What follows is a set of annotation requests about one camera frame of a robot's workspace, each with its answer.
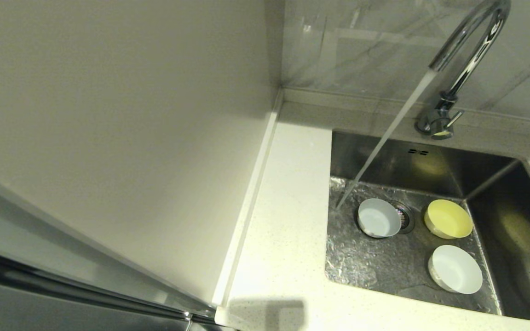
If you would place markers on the round metal drain strainer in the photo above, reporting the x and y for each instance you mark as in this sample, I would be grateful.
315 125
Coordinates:
406 219

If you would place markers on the yellow bowl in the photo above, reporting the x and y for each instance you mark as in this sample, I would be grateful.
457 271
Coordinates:
449 217

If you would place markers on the white appliance side panel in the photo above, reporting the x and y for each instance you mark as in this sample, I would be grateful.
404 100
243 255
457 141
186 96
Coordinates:
108 115

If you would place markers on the grey steel appliance door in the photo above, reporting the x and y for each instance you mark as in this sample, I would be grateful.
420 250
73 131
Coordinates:
16 308

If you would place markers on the chrome gooseneck faucet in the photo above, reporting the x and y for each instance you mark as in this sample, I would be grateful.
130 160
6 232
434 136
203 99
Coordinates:
475 57

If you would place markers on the white edge trim strip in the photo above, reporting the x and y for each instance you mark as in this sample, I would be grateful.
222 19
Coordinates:
246 207

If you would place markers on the stainless steel sink basin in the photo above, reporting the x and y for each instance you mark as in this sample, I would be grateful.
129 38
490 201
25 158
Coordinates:
384 271

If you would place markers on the white ceramic bowl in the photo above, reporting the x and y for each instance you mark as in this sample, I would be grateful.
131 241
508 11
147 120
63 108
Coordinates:
377 218
457 269

